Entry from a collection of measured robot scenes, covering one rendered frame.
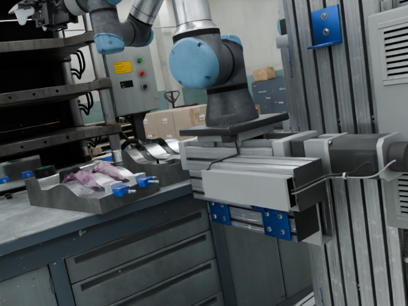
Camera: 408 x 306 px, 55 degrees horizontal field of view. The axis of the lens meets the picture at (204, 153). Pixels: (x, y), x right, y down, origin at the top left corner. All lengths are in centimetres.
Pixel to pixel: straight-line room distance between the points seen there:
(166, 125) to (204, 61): 500
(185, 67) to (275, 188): 35
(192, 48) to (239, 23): 913
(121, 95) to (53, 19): 121
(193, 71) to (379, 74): 40
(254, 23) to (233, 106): 871
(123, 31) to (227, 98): 34
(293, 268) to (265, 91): 716
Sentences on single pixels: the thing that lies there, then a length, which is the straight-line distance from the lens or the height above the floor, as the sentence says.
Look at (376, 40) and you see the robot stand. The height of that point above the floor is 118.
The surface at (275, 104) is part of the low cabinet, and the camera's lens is 879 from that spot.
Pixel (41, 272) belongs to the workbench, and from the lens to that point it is 144.
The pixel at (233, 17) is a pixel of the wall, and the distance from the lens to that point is 1017.
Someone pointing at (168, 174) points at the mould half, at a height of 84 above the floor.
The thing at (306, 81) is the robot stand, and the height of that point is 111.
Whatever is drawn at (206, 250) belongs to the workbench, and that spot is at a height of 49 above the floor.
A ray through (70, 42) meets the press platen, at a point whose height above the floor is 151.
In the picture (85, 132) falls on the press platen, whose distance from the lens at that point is 225.
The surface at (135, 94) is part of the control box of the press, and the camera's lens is 242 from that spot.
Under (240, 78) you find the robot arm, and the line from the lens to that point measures 106.
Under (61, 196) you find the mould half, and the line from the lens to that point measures 152.
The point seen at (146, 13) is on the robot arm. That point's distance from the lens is 119.
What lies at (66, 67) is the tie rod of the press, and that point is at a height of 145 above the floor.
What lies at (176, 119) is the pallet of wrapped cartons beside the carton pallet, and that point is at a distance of 570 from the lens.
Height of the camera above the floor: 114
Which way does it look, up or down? 9 degrees down
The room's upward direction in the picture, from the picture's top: 10 degrees counter-clockwise
